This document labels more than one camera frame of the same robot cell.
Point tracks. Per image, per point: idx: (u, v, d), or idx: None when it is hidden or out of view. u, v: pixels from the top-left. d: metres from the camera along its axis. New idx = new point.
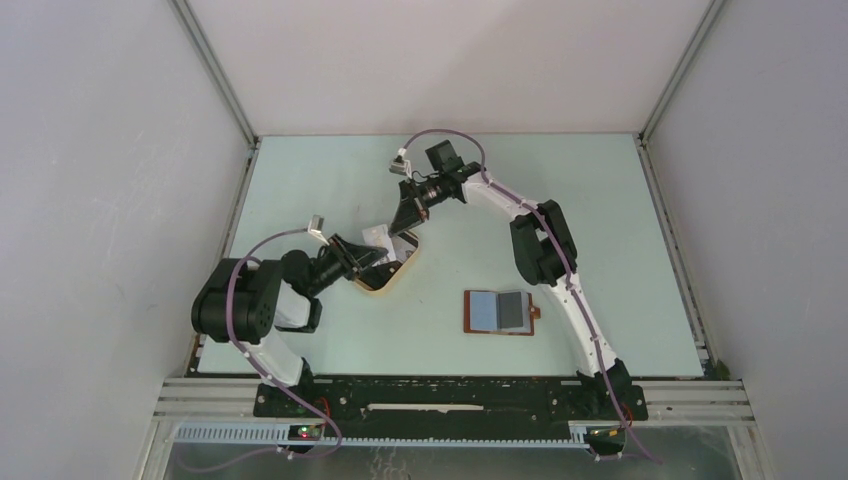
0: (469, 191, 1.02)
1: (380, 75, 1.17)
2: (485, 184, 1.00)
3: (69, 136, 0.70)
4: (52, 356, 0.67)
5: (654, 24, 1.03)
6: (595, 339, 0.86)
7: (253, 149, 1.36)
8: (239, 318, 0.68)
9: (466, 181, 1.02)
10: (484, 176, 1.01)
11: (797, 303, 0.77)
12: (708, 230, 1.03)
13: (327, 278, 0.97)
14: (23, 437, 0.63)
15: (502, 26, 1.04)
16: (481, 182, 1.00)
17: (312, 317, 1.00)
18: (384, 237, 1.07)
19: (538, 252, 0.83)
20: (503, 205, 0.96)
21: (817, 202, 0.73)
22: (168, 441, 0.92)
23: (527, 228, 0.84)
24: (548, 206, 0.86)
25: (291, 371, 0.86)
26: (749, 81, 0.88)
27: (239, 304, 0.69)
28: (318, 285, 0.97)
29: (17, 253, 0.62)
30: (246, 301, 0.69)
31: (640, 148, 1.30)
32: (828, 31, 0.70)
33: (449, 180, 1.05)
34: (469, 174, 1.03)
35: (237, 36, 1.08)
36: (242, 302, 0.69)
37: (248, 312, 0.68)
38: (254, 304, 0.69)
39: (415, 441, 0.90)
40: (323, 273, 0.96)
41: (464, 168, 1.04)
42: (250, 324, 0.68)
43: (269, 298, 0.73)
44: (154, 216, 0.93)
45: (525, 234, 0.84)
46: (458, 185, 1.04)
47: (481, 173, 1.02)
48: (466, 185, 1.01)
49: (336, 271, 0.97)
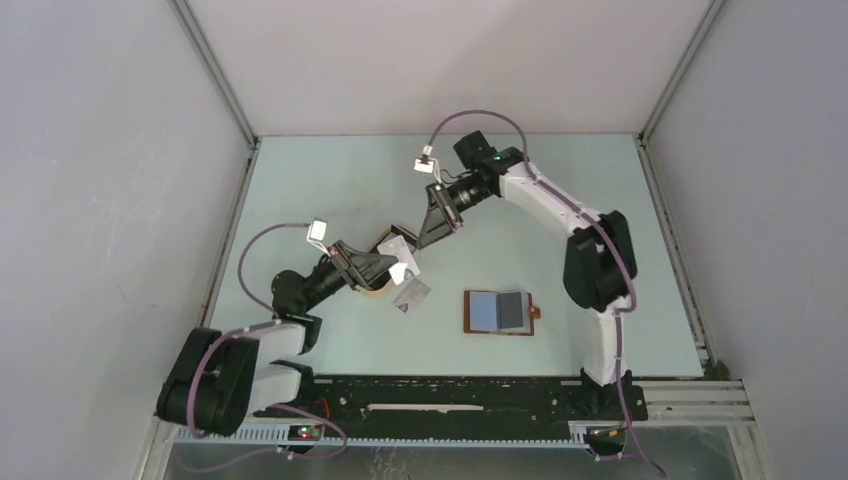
0: (509, 185, 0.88)
1: (380, 75, 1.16)
2: (531, 181, 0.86)
3: (70, 136, 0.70)
4: (49, 356, 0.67)
5: (654, 24, 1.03)
6: (618, 357, 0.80)
7: (253, 149, 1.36)
8: (205, 413, 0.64)
9: (508, 172, 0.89)
10: (529, 172, 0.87)
11: (798, 304, 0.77)
12: (709, 231, 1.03)
13: (327, 288, 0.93)
14: (22, 438, 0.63)
15: (502, 26, 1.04)
16: (526, 179, 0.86)
17: (309, 336, 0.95)
18: (405, 250, 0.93)
19: (596, 273, 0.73)
20: (545, 204, 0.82)
21: (816, 202, 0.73)
22: (168, 441, 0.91)
23: (588, 244, 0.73)
24: (612, 218, 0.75)
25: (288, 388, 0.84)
26: (750, 83, 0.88)
27: (206, 401, 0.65)
28: (316, 298, 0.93)
29: (19, 252, 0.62)
30: (209, 405, 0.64)
31: (640, 148, 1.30)
32: (827, 31, 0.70)
33: (484, 173, 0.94)
34: (509, 165, 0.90)
35: (237, 37, 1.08)
36: (205, 404, 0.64)
37: (217, 407, 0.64)
38: (218, 405, 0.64)
39: (416, 441, 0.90)
40: (323, 283, 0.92)
41: (499, 156, 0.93)
42: (216, 421, 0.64)
43: (242, 389, 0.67)
44: (154, 216, 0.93)
45: (585, 248, 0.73)
46: (495, 177, 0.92)
47: (523, 166, 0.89)
48: (506, 177, 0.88)
49: (336, 280, 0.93)
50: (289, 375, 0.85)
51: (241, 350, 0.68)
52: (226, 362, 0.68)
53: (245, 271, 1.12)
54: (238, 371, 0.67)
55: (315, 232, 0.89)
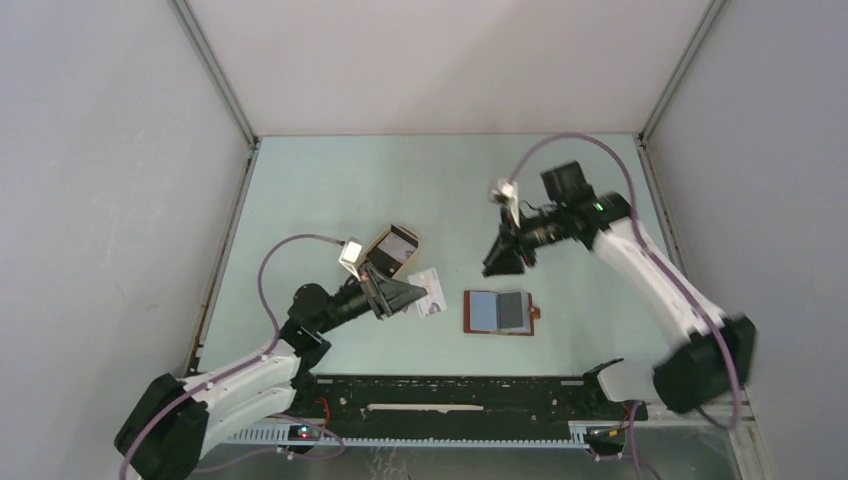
0: (609, 246, 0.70)
1: (380, 75, 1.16)
2: (639, 248, 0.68)
3: (70, 137, 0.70)
4: (48, 356, 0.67)
5: (654, 24, 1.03)
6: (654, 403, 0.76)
7: (253, 149, 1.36)
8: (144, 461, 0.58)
9: (605, 231, 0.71)
10: (640, 237, 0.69)
11: (798, 304, 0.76)
12: (709, 231, 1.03)
13: (349, 312, 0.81)
14: (22, 438, 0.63)
15: (502, 26, 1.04)
16: (633, 244, 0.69)
17: (311, 357, 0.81)
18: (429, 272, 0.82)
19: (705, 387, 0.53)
20: (654, 285, 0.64)
21: (816, 202, 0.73)
22: None
23: (709, 353, 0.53)
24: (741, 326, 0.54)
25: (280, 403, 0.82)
26: (750, 83, 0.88)
27: (148, 449, 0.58)
28: (335, 320, 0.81)
29: (20, 252, 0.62)
30: (150, 456, 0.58)
31: (640, 148, 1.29)
32: (827, 31, 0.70)
33: (574, 221, 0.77)
34: (612, 222, 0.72)
35: (237, 37, 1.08)
36: (147, 453, 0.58)
37: (155, 459, 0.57)
38: (158, 460, 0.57)
39: (416, 441, 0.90)
40: (346, 305, 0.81)
41: (602, 203, 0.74)
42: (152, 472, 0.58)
43: (188, 446, 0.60)
44: (154, 217, 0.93)
45: (703, 361, 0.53)
46: (586, 232, 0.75)
47: (632, 226, 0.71)
48: (608, 235, 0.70)
49: (360, 306, 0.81)
50: (274, 396, 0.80)
51: (196, 414, 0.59)
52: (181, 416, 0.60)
53: (245, 271, 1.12)
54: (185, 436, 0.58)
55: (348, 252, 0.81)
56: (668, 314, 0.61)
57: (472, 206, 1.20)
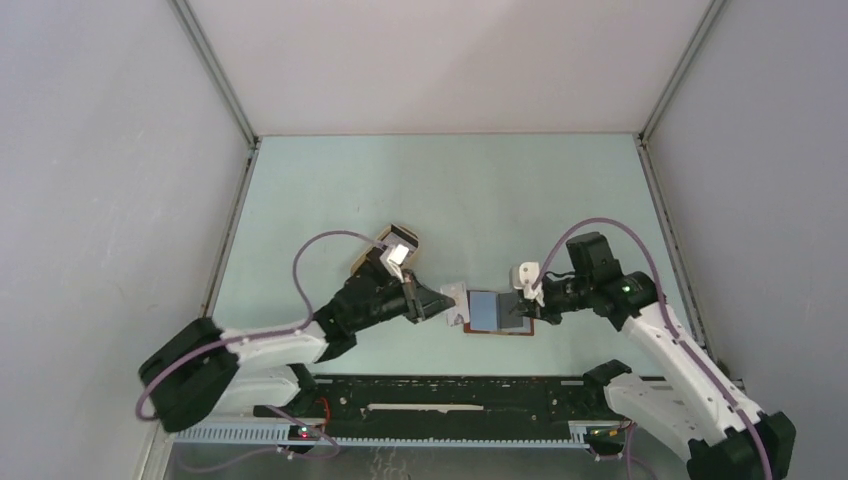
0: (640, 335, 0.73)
1: (381, 74, 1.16)
2: (672, 337, 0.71)
3: (70, 136, 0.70)
4: (49, 355, 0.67)
5: (654, 24, 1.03)
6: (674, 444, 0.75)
7: (254, 149, 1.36)
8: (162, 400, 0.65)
9: (637, 315, 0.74)
10: (670, 324, 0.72)
11: (799, 304, 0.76)
12: (709, 231, 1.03)
13: (384, 313, 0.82)
14: (23, 438, 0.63)
15: (502, 26, 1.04)
16: (666, 333, 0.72)
17: (335, 350, 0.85)
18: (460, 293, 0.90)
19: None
20: (686, 373, 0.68)
21: (817, 201, 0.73)
22: (168, 441, 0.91)
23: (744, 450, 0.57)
24: (776, 423, 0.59)
25: (279, 396, 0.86)
26: (751, 83, 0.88)
27: (167, 389, 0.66)
28: (370, 320, 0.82)
29: (20, 251, 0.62)
30: (167, 396, 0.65)
31: (640, 149, 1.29)
32: (826, 31, 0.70)
33: (603, 299, 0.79)
34: (640, 303, 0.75)
35: (237, 37, 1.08)
36: (165, 391, 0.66)
37: (170, 401, 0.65)
38: (172, 403, 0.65)
39: (416, 441, 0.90)
40: (384, 306, 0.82)
41: (630, 285, 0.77)
42: (164, 411, 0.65)
43: (202, 400, 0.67)
44: (154, 216, 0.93)
45: (741, 459, 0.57)
46: (618, 310, 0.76)
47: (662, 310, 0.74)
48: (639, 321, 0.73)
49: (396, 308, 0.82)
50: (280, 385, 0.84)
51: (211, 371, 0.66)
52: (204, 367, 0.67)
53: (245, 271, 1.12)
54: (202, 385, 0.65)
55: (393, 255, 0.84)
56: (702, 405, 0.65)
57: (472, 205, 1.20)
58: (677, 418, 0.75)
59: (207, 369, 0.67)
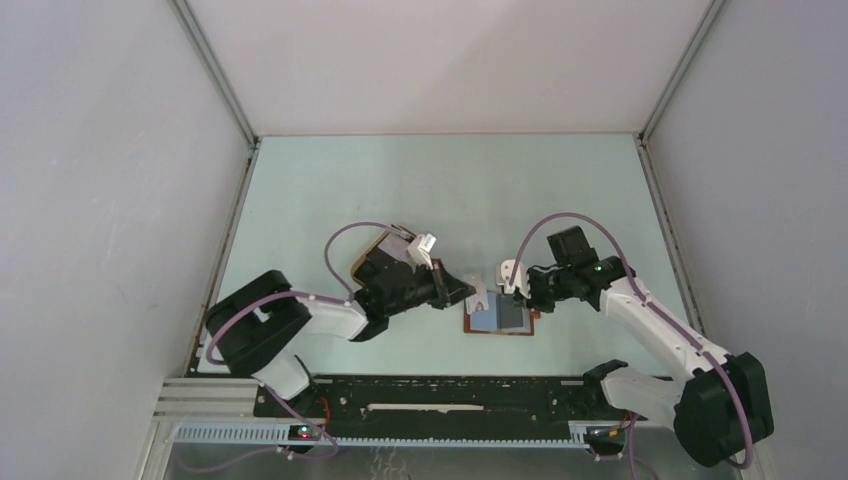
0: (613, 305, 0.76)
1: (380, 74, 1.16)
2: (640, 300, 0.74)
3: (70, 136, 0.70)
4: (48, 355, 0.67)
5: (654, 23, 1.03)
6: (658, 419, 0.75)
7: (254, 149, 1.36)
8: (230, 346, 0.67)
9: (609, 290, 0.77)
10: (639, 291, 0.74)
11: (799, 303, 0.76)
12: (709, 231, 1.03)
13: (414, 298, 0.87)
14: (23, 437, 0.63)
15: (502, 26, 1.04)
16: (635, 298, 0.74)
17: (370, 331, 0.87)
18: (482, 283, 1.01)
19: (720, 427, 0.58)
20: (658, 331, 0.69)
21: (817, 201, 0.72)
22: (168, 441, 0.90)
23: (714, 392, 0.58)
24: (743, 362, 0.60)
25: (290, 386, 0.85)
26: (751, 82, 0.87)
27: (235, 336, 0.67)
28: (404, 304, 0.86)
29: (19, 251, 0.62)
30: (234, 342, 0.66)
31: (640, 148, 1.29)
32: (827, 30, 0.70)
33: (581, 281, 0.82)
34: (612, 278, 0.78)
35: (237, 37, 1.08)
36: (232, 338, 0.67)
37: (238, 348, 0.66)
38: (239, 350, 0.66)
39: (416, 441, 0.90)
40: (416, 291, 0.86)
41: (602, 264, 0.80)
42: (231, 356, 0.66)
43: (268, 351, 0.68)
44: (154, 216, 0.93)
45: (709, 399, 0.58)
46: (595, 289, 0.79)
47: (630, 280, 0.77)
48: (611, 292, 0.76)
49: (426, 293, 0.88)
50: (297, 378, 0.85)
51: (279, 322, 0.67)
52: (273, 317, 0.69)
53: (244, 271, 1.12)
54: (270, 336, 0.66)
55: (424, 244, 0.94)
56: (672, 356, 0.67)
57: (472, 205, 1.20)
58: (669, 392, 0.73)
59: (274, 320, 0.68)
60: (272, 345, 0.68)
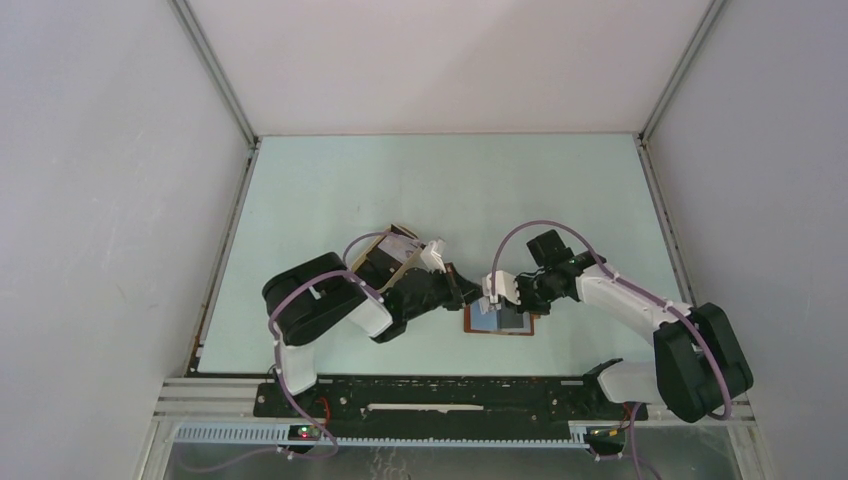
0: (588, 289, 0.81)
1: (380, 74, 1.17)
2: (608, 279, 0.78)
3: (69, 137, 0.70)
4: (47, 354, 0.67)
5: (654, 24, 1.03)
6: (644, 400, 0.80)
7: (254, 149, 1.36)
8: (287, 316, 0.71)
9: (582, 275, 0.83)
10: (607, 270, 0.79)
11: (799, 303, 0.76)
12: (709, 231, 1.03)
13: (429, 300, 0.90)
14: (23, 436, 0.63)
15: (503, 26, 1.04)
16: (603, 276, 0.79)
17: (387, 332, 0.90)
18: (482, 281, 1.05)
19: (695, 378, 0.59)
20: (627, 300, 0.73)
21: (817, 201, 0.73)
22: (168, 441, 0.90)
23: (681, 341, 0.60)
24: (708, 313, 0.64)
25: (299, 380, 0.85)
26: (750, 82, 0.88)
27: (293, 309, 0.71)
28: (419, 307, 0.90)
29: (19, 252, 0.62)
30: (292, 313, 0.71)
31: (640, 149, 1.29)
32: (826, 30, 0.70)
33: (558, 274, 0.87)
34: (583, 265, 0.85)
35: (237, 37, 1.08)
36: (290, 310, 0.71)
37: (297, 318, 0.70)
38: (296, 320, 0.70)
39: (416, 441, 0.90)
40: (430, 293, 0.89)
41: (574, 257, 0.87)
42: (289, 325, 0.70)
43: (323, 324, 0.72)
44: (154, 215, 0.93)
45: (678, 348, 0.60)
46: (571, 278, 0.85)
47: (599, 266, 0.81)
48: (583, 277, 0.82)
49: (438, 298, 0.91)
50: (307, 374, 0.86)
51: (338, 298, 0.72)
52: (331, 292, 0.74)
53: (244, 271, 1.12)
54: (329, 308, 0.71)
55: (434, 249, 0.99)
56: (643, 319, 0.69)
57: (472, 205, 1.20)
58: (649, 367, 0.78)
59: (331, 296, 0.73)
60: (327, 320, 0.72)
